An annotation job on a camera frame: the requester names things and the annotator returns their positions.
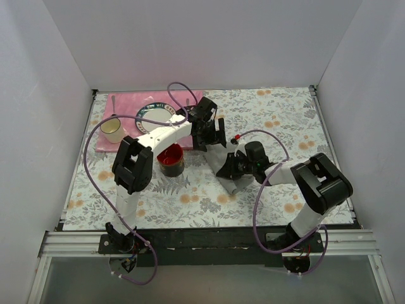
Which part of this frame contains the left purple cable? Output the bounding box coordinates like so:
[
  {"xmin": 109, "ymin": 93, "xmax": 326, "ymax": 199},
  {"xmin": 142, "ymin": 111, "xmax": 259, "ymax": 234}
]
[{"xmin": 84, "ymin": 82, "xmax": 203, "ymax": 285}]

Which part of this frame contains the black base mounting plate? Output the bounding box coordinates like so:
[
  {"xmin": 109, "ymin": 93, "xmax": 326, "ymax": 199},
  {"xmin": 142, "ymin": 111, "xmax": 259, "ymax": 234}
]
[{"xmin": 97, "ymin": 225, "xmax": 325, "ymax": 267}]

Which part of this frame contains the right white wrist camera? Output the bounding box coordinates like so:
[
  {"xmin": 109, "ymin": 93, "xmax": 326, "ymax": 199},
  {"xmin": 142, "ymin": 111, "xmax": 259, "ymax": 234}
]
[{"xmin": 230, "ymin": 134, "xmax": 246, "ymax": 156}]

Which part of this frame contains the silver spoon on placemat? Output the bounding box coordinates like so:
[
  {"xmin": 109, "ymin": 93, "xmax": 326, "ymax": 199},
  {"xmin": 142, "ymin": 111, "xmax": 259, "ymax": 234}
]
[{"xmin": 111, "ymin": 95, "xmax": 117, "ymax": 118}]

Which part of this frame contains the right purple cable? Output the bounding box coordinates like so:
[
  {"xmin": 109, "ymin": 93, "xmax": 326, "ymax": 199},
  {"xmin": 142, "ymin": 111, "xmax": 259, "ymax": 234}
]
[{"xmin": 234, "ymin": 129, "xmax": 330, "ymax": 277}]

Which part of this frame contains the white plate patterned rim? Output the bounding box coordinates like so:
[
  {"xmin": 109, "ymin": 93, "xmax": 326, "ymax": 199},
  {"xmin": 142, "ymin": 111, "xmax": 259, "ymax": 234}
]
[{"xmin": 135, "ymin": 102, "xmax": 176, "ymax": 134}]

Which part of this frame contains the grey cloth napkin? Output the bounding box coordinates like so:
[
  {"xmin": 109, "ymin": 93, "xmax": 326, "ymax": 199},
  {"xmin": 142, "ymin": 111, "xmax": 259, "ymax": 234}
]
[{"xmin": 204, "ymin": 141, "xmax": 255, "ymax": 194}]

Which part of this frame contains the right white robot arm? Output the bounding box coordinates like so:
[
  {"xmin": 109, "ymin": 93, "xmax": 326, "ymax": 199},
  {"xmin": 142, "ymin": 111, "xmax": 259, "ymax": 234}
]
[{"xmin": 206, "ymin": 141, "xmax": 353, "ymax": 253}]

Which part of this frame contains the aluminium frame rail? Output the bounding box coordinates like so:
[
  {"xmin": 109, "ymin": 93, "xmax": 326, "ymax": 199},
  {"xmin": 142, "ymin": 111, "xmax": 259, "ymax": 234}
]
[{"xmin": 28, "ymin": 226, "xmax": 395, "ymax": 303}]

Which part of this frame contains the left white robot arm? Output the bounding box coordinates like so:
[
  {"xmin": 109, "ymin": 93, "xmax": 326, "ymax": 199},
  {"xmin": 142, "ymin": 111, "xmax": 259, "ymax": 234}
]
[{"xmin": 106, "ymin": 97, "xmax": 227, "ymax": 253}]

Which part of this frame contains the dark jar red lid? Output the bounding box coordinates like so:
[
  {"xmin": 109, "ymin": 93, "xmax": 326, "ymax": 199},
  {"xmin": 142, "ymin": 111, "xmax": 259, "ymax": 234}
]
[{"xmin": 157, "ymin": 144, "xmax": 184, "ymax": 177}]

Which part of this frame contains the purple cable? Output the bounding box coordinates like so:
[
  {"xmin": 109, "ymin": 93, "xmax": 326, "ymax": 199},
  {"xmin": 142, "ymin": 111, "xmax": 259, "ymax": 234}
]
[
  {"xmin": 84, "ymin": 82, "xmax": 203, "ymax": 285},
  {"xmin": 234, "ymin": 129, "xmax": 330, "ymax": 277}
]

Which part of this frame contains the cream enamel mug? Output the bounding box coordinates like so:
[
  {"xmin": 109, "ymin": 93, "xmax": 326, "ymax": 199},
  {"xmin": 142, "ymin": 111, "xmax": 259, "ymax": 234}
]
[{"xmin": 100, "ymin": 118, "xmax": 125, "ymax": 144}]

